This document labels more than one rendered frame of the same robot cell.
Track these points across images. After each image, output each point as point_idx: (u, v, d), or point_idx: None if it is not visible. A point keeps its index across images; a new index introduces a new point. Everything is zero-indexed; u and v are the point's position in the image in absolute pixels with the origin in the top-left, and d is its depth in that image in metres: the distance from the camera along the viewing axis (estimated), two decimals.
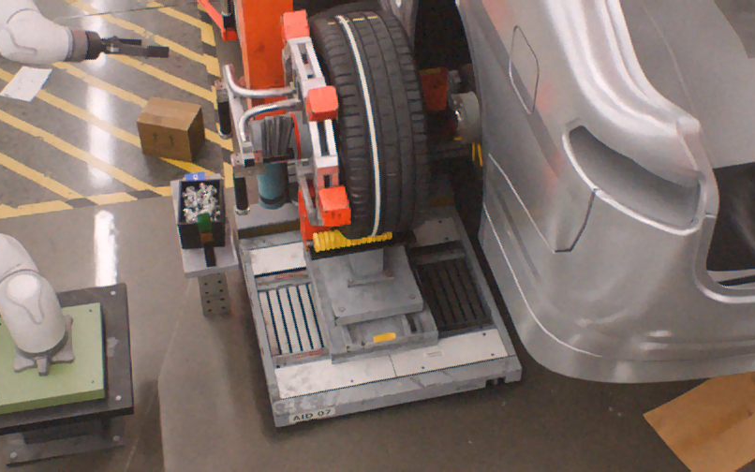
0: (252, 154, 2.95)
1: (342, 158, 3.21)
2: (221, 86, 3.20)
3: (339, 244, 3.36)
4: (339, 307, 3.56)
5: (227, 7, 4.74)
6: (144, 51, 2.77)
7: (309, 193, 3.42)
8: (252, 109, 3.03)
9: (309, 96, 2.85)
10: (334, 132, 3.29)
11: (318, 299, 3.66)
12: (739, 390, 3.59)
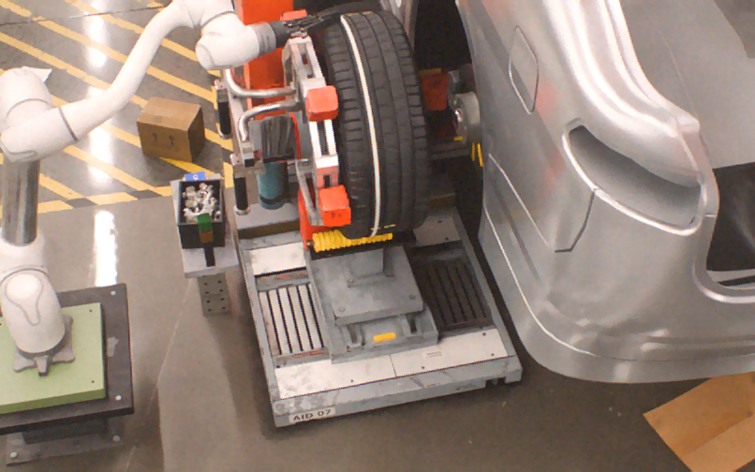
0: (252, 154, 2.95)
1: (343, 156, 3.19)
2: (221, 86, 3.20)
3: (339, 244, 3.36)
4: (339, 307, 3.56)
5: None
6: None
7: (309, 193, 3.42)
8: (252, 109, 3.03)
9: (309, 96, 2.85)
10: (335, 137, 3.28)
11: (318, 299, 3.66)
12: (739, 390, 3.59)
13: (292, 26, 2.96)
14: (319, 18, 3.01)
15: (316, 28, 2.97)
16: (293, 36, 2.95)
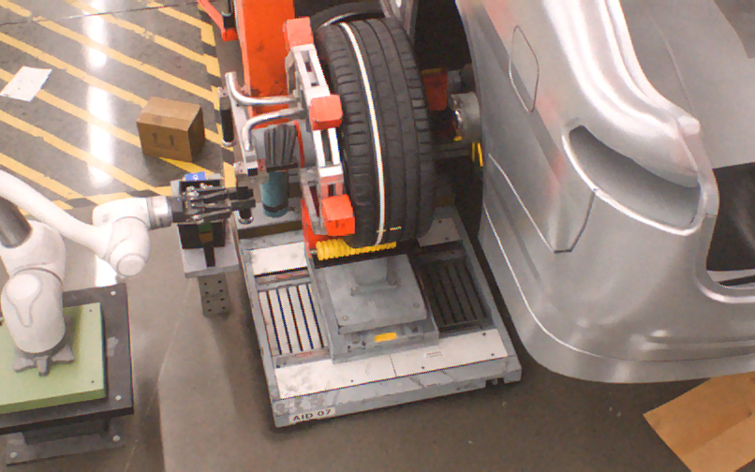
0: (256, 164, 2.92)
1: (347, 163, 3.16)
2: (224, 94, 3.17)
3: (343, 253, 3.33)
4: (343, 316, 3.53)
5: (227, 7, 4.74)
6: (222, 192, 3.07)
7: (313, 201, 3.39)
8: (255, 117, 3.01)
9: (313, 105, 2.83)
10: (339, 148, 3.26)
11: (318, 299, 3.66)
12: (739, 390, 3.59)
13: (194, 207, 3.00)
14: (229, 205, 3.01)
15: (216, 217, 2.99)
16: (192, 216, 3.00)
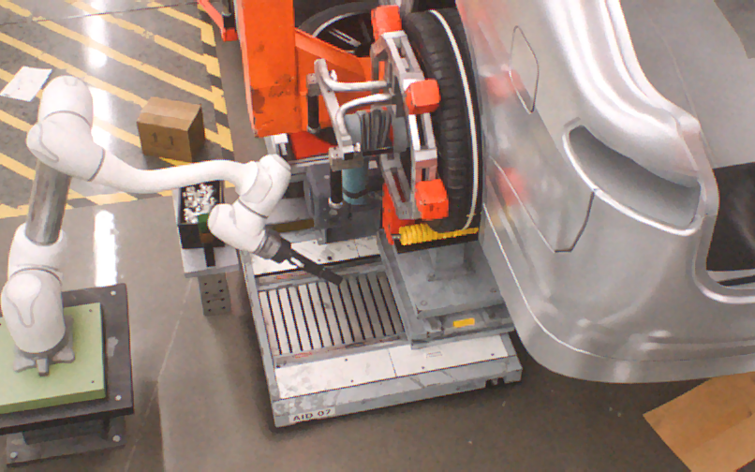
0: (352, 148, 2.97)
1: None
2: (313, 81, 3.22)
3: (426, 238, 3.38)
4: (421, 301, 3.58)
5: (227, 7, 4.74)
6: None
7: (395, 187, 3.44)
8: (348, 102, 3.05)
9: (411, 90, 2.87)
10: None
11: (395, 286, 3.70)
12: (739, 390, 3.59)
13: (297, 255, 3.17)
14: (323, 268, 3.21)
15: (313, 270, 3.17)
16: (292, 260, 3.15)
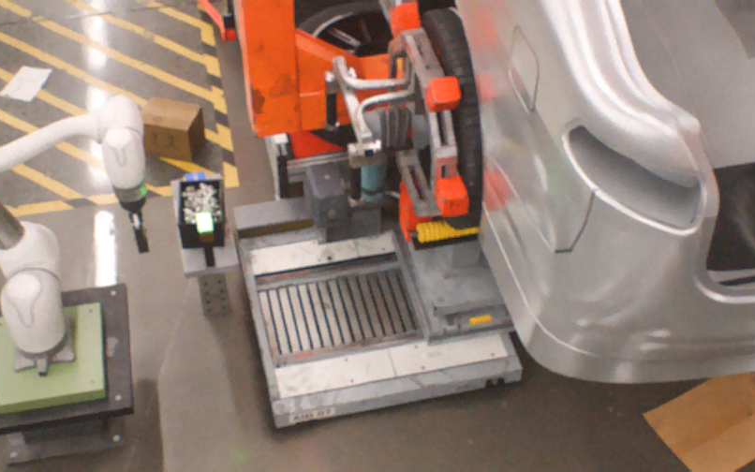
0: (372, 145, 2.98)
1: None
2: (332, 78, 3.23)
3: (444, 235, 3.38)
4: (437, 298, 3.58)
5: (227, 7, 4.74)
6: None
7: None
8: (368, 99, 3.06)
9: (432, 87, 2.88)
10: (443, 131, 3.31)
11: (411, 283, 3.71)
12: (739, 390, 3.59)
13: (140, 213, 3.00)
14: (145, 235, 3.07)
15: (140, 235, 3.02)
16: (133, 216, 2.97)
